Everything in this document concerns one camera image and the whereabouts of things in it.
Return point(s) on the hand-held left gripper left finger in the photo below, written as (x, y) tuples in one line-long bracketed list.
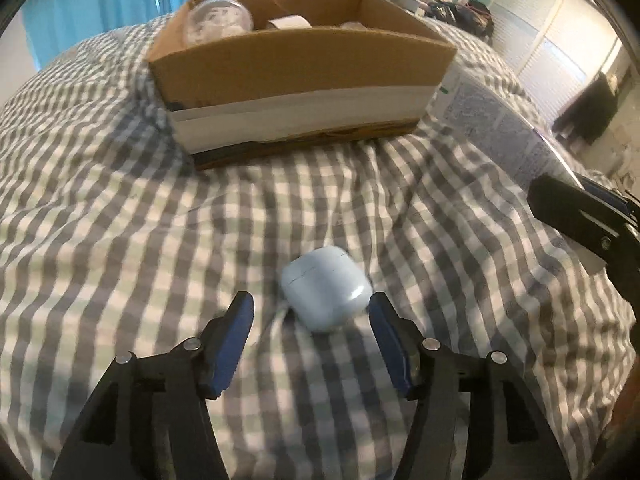
[(227, 345)]

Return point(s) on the white handheld device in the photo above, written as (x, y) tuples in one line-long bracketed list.
[(290, 22)]

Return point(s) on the white louvred wardrobe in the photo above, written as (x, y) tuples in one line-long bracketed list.
[(555, 45)]

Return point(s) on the white printed packet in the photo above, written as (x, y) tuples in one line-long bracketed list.
[(500, 120)]

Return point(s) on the grey checkered blanket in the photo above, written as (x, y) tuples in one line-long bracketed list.
[(150, 260)]

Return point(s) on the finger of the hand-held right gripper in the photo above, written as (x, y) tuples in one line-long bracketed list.
[(575, 215), (607, 195)]

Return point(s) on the pale blue earbud case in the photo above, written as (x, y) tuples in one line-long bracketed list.
[(325, 287)]

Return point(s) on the brown cardboard box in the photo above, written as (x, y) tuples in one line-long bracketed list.
[(300, 80)]

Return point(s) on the pile of dark bags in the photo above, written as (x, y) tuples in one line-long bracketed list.
[(460, 15)]

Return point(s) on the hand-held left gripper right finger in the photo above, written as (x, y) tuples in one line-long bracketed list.
[(392, 345)]

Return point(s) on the hanging dark clothes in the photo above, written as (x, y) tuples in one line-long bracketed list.
[(587, 110)]

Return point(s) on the clear plastic jar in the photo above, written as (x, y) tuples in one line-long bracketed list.
[(217, 17)]

